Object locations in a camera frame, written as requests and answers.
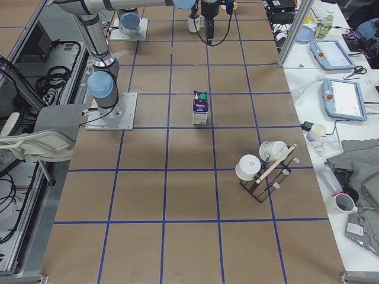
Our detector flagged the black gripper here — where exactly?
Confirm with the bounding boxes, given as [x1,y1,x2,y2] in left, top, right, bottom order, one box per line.
[201,0,220,40]

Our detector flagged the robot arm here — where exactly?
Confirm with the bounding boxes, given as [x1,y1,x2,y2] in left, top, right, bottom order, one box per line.
[53,0,199,120]
[117,8,140,35]

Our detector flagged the milk carton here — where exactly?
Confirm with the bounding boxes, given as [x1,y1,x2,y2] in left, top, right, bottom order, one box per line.
[192,90,208,125]

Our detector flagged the small lilac cup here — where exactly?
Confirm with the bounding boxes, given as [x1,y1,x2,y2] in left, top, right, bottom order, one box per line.
[306,124,326,142]

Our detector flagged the black box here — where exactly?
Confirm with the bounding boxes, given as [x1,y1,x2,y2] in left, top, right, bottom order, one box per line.
[267,0,296,13]

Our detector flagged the upper teach pendant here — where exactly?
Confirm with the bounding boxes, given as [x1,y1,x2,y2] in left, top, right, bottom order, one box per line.
[309,40,356,70]

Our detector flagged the teach pendant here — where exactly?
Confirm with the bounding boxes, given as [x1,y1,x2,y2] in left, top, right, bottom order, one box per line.
[322,78,367,121]
[309,40,356,70]

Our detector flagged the white mug on rack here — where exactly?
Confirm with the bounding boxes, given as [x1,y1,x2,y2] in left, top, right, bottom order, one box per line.
[235,154,261,181]

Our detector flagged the lower teach pendant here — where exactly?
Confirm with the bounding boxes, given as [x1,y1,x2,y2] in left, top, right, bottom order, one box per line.
[322,78,367,121]

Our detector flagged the scissors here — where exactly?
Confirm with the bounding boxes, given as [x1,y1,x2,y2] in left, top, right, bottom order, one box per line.
[343,65,367,80]

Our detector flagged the white office chair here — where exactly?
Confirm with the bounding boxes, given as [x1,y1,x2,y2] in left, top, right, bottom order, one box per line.
[1,104,86,186]

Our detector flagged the grey cloth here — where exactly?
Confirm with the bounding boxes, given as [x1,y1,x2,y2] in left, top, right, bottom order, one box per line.
[326,139,378,255]

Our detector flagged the white mug red rim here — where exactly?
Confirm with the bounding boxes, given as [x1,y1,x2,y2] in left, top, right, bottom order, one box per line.
[325,193,358,215]

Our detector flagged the black cable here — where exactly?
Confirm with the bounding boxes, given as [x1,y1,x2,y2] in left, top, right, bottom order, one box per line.
[194,5,236,47]

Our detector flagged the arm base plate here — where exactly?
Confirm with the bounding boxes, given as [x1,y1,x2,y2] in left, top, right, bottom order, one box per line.
[84,92,137,131]
[109,18,148,41]

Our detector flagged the aluminium frame post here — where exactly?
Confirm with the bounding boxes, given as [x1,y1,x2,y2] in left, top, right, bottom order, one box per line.
[277,0,314,67]

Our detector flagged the black wire mug rack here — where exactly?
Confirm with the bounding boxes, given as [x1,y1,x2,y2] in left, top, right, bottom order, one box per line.
[239,144,300,204]

